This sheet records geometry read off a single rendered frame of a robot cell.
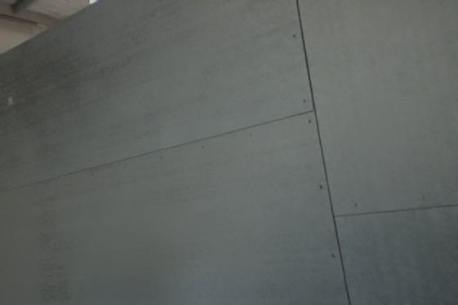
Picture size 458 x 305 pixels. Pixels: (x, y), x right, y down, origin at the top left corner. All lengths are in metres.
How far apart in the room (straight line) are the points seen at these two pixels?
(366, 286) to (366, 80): 0.46
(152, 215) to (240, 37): 0.61
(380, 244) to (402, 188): 0.13
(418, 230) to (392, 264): 0.10
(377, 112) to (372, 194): 0.18
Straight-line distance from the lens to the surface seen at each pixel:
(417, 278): 1.13
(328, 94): 1.18
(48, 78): 1.98
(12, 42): 13.24
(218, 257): 1.38
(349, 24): 1.18
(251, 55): 1.30
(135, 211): 1.60
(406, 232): 1.12
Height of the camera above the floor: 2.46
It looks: 6 degrees up
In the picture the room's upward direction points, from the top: 8 degrees counter-clockwise
